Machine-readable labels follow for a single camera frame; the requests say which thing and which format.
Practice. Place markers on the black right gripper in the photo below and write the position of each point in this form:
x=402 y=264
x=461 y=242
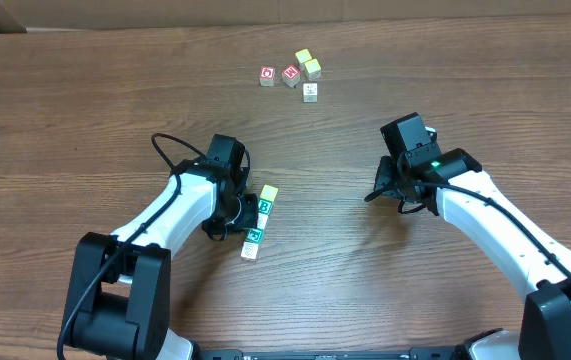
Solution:
x=385 y=181

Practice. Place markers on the green letter F block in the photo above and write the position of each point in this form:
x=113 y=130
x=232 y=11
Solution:
x=254 y=235

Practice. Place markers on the blue X wooden block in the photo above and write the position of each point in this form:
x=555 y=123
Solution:
x=310 y=92

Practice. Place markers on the red Y wooden block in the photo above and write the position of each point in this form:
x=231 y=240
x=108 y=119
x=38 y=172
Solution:
x=269 y=193

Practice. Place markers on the red apple picture block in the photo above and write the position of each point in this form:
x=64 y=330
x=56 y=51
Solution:
x=267 y=76

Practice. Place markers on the yellow front wooden block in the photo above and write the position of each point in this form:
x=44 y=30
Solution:
x=312 y=69

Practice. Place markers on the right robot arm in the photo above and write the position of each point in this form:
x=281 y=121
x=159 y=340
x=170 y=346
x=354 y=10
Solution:
x=454 y=186

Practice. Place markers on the plain E pretzel block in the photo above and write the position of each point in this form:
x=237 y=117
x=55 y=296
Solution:
x=249 y=251

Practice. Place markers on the red letter M block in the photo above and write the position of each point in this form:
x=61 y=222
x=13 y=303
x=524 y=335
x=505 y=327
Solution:
x=291 y=75

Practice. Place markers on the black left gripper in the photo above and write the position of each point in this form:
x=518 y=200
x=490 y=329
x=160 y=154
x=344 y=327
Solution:
x=249 y=213

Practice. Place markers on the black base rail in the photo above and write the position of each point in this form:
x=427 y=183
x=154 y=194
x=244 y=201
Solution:
x=325 y=354

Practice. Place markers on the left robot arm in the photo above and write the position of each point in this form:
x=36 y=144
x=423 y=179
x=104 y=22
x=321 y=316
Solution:
x=118 y=299

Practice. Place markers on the green letter B block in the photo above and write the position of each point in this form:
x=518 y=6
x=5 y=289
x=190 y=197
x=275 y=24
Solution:
x=265 y=206

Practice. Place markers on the yellow wooden block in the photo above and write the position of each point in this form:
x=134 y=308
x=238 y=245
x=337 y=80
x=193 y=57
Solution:
x=312 y=69
x=303 y=56

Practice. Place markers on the yellow rear wooden block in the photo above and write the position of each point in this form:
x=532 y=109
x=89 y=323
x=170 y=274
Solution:
x=303 y=56

